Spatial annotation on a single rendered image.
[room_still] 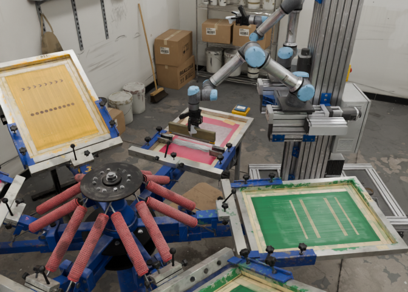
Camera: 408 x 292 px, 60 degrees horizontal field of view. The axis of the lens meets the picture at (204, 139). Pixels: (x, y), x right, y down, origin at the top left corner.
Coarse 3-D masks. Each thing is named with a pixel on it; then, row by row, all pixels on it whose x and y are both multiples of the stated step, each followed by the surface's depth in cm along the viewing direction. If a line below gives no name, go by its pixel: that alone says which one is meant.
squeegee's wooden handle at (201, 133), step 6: (174, 126) 253; (180, 126) 251; (186, 126) 249; (180, 132) 254; (186, 132) 251; (198, 132) 247; (204, 132) 244; (210, 132) 243; (204, 138) 247; (210, 138) 245
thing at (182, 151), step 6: (204, 120) 295; (210, 120) 295; (204, 126) 286; (210, 126) 286; (174, 138) 271; (180, 138) 271; (186, 138) 271; (174, 144) 263; (162, 150) 257; (168, 150) 257; (174, 150) 257; (180, 150) 257; (186, 150) 257; (180, 156) 251
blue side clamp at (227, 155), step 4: (232, 148) 251; (224, 152) 247; (228, 152) 247; (232, 152) 248; (224, 156) 243; (228, 156) 241; (232, 156) 250; (224, 160) 237; (228, 160) 243; (216, 164) 235; (224, 164) 236; (220, 168) 230; (224, 168) 238
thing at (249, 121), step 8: (184, 112) 299; (208, 112) 302; (216, 112) 299; (224, 112) 299; (176, 120) 288; (240, 120) 293; (248, 120) 288; (168, 128) 277; (248, 128) 281; (240, 136) 267
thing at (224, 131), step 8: (216, 120) 295; (216, 128) 284; (224, 128) 284; (232, 128) 284; (216, 136) 274; (224, 136) 274; (208, 144) 263; (216, 144) 263; (224, 144) 263; (192, 152) 255; (200, 152) 255; (208, 152) 255; (192, 160) 246; (200, 160) 246; (208, 160) 246
